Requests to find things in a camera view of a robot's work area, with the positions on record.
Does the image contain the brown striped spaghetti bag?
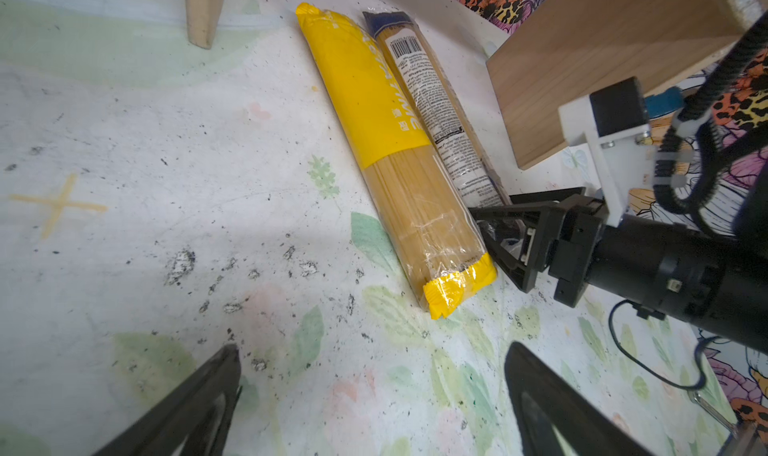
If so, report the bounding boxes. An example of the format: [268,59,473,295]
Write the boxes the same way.
[363,12,510,208]

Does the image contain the yellow spaghetti bag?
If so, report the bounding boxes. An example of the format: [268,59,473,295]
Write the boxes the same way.
[296,3,497,319]

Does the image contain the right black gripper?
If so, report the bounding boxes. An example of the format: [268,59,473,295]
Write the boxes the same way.
[469,187,606,308]

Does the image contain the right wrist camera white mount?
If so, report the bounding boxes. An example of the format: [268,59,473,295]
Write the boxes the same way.
[558,77,657,227]

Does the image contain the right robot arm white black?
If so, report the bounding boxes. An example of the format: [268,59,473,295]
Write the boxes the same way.
[470,174,767,352]

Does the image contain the wooden two-tier shelf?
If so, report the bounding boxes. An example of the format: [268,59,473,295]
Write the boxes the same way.
[184,0,763,170]

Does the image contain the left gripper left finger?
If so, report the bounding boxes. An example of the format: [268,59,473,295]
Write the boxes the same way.
[97,343,241,455]

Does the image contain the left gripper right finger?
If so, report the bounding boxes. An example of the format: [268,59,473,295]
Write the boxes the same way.
[504,342,649,455]

